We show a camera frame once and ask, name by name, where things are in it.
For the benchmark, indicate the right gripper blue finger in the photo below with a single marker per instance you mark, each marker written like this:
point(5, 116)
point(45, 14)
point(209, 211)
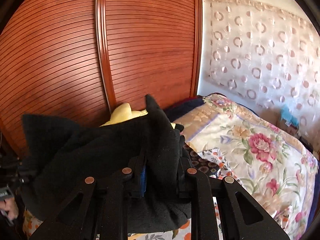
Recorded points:
point(142, 181)

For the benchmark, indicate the black t-shirt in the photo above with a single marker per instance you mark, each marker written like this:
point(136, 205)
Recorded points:
point(62, 153)

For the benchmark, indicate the stack of folded clothes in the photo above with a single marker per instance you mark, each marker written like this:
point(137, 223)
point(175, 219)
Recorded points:
point(211, 169)

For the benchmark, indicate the left hand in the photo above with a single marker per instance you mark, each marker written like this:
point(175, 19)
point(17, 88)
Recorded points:
point(10, 207)

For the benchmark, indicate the orange floral bed sheet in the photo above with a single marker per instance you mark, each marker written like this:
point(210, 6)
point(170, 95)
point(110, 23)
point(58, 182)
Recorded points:
point(144, 214)

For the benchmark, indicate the yellow folded garment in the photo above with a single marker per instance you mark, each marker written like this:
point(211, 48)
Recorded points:
point(124, 114)

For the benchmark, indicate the pink floral quilt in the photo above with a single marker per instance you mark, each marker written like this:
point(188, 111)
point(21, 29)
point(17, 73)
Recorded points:
point(255, 154)

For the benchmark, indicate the wooden louvered wardrobe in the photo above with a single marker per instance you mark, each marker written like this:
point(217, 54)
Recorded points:
point(80, 59)

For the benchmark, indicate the blue toy on bed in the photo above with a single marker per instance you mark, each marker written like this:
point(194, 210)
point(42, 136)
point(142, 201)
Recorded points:
point(286, 115)

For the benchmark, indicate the white patterned wall curtain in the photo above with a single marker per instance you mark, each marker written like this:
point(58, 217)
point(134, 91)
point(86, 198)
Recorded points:
point(265, 55)

